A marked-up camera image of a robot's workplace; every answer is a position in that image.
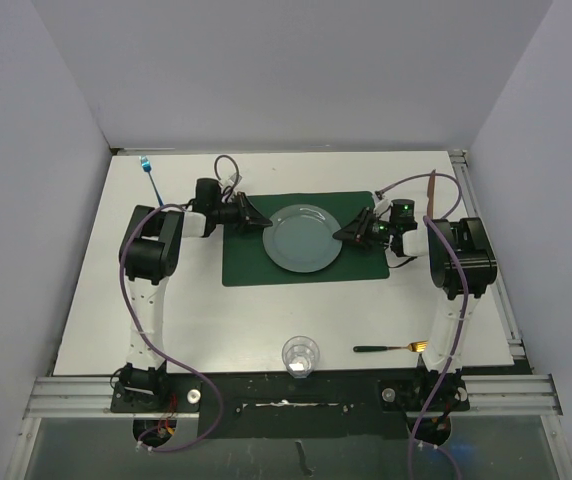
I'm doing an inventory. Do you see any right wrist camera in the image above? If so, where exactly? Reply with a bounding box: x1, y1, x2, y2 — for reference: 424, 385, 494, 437
389, 199, 417, 232

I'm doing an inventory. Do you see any dark green placemat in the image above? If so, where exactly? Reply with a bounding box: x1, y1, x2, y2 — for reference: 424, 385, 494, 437
222, 191, 389, 287

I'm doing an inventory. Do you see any gold fork green handle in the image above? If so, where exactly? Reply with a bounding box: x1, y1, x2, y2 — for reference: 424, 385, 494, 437
353, 341, 428, 353

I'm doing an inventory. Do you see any clear drinking glass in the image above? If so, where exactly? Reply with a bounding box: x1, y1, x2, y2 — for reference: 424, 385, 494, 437
282, 336, 321, 379

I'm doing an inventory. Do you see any aluminium right side rail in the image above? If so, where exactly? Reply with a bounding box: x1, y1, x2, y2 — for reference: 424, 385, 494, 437
449, 148, 525, 356

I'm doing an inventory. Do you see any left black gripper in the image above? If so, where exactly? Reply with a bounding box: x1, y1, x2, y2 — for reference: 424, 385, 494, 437
213, 192, 274, 234

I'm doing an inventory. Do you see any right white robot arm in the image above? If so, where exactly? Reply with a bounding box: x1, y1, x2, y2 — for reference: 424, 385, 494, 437
333, 202, 498, 409

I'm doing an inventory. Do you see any blue metallic fork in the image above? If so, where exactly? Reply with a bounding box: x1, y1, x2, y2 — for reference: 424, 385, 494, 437
139, 155, 164, 206

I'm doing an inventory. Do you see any grey-blue round plate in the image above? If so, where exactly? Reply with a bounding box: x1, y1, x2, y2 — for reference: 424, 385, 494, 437
262, 204, 342, 274

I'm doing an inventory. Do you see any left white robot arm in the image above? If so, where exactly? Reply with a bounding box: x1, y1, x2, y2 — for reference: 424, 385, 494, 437
118, 178, 272, 411

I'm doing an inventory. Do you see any brown knife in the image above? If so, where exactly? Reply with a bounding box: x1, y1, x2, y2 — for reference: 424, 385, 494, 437
426, 170, 436, 219

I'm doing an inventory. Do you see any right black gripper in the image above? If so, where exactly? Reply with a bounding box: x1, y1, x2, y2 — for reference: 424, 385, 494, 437
332, 207, 396, 250

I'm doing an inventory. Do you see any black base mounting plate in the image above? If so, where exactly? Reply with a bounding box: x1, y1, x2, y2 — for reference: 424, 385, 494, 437
110, 370, 470, 440

